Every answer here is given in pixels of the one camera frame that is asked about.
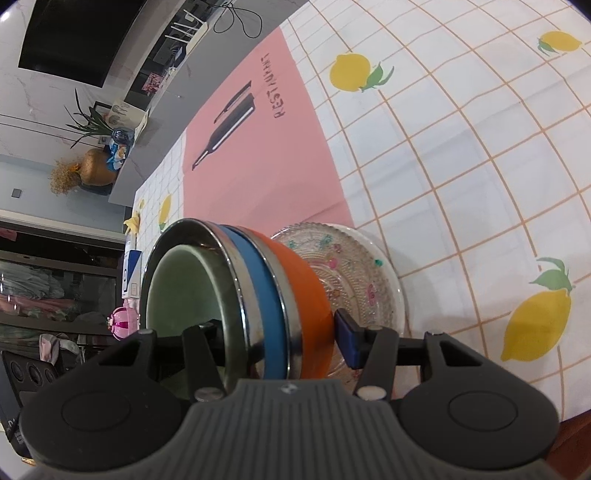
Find blue steel bowl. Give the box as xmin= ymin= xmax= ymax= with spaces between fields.
xmin=139 ymin=219 xmax=289 ymax=384

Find glass door cabinet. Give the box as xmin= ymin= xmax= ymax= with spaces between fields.
xmin=0 ymin=217 xmax=130 ymax=352

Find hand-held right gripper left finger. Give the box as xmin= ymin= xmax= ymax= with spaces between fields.
xmin=88 ymin=320 xmax=229 ymax=403

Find black television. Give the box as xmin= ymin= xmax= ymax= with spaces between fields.
xmin=18 ymin=0 xmax=162 ymax=88

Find green ceramic bowl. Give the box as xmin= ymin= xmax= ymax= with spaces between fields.
xmin=144 ymin=244 xmax=238 ymax=402

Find blue snack packet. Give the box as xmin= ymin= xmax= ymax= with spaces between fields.
xmin=107 ymin=143 xmax=130 ymax=169

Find white checked lemon tablecloth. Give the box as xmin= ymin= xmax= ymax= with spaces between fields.
xmin=122 ymin=0 xmax=591 ymax=421

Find dried flower bunch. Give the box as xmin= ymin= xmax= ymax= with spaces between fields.
xmin=50 ymin=157 xmax=86 ymax=195

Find orange steel bowl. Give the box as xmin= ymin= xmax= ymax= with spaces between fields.
xmin=231 ymin=225 xmax=333 ymax=381

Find white painted plate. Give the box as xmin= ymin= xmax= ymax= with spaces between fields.
xmin=348 ymin=225 xmax=409 ymax=344

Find green leafy plant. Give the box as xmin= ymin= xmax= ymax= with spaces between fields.
xmin=65 ymin=90 xmax=121 ymax=148

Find golden round vase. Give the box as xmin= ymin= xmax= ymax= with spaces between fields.
xmin=82 ymin=148 xmax=118 ymax=186

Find pink printed mat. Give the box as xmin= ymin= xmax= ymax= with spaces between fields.
xmin=182 ymin=25 xmax=354 ymax=232

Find grey marble bench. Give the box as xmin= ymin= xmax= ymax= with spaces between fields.
xmin=108 ymin=0 xmax=305 ymax=208

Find pink toy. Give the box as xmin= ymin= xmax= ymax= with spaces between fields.
xmin=107 ymin=305 xmax=139 ymax=340

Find black appliance with knobs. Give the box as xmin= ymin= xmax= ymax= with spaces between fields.
xmin=0 ymin=350 xmax=63 ymax=416

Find clear patterned glass plate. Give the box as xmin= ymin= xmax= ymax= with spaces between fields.
xmin=270 ymin=222 xmax=402 ymax=384

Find black cable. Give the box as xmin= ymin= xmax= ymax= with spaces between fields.
xmin=226 ymin=0 xmax=273 ymax=40

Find white router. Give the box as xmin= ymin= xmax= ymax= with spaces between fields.
xmin=164 ymin=0 xmax=211 ymax=47

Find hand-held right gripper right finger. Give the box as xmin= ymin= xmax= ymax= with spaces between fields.
xmin=333 ymin=308 xmax=492 ymax=401

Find blue and white box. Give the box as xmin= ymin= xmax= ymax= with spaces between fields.
xmin=122 ymin=249 xmax=144 ymax=298

